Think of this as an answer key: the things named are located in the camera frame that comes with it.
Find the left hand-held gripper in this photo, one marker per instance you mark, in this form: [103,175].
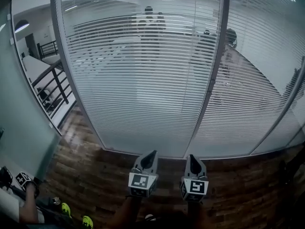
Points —
[143,182]

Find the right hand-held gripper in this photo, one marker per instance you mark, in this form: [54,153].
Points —
[194,187]

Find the another person's forearm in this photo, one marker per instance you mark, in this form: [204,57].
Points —
[28,206]

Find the person's right forearm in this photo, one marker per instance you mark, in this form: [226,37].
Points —
[197,213]

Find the person's left forearm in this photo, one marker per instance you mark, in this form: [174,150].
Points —
[128,211]

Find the person's white shoe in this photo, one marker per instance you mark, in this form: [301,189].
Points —
[150,217]

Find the person's dark trousers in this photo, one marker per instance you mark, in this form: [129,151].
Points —
[166,225]

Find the neon yellow shoe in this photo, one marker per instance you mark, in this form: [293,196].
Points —
[87,222]
[66,210]

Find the small round silver object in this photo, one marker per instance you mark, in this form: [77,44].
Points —
[56,200]

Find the black stair railing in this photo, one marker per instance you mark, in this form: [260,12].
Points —
[59,85]

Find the black office chair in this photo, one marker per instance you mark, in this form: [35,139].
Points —
[44,96]

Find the frosted glass door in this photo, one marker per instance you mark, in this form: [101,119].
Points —
[21,104]

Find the black landing railing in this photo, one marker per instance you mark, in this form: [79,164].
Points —
[47,47]

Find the dark dome pendant lamp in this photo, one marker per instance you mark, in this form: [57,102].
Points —
[21,24]

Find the white low wall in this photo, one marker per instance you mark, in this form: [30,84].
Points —
[35,67]

